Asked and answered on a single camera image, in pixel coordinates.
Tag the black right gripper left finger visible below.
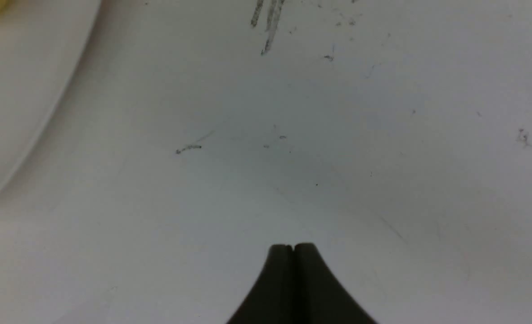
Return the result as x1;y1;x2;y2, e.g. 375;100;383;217
228;244;295;324

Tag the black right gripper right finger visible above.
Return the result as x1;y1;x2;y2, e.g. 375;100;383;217
294;243;376;324

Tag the white square plate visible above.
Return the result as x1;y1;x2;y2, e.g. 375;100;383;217
0;0;102;193

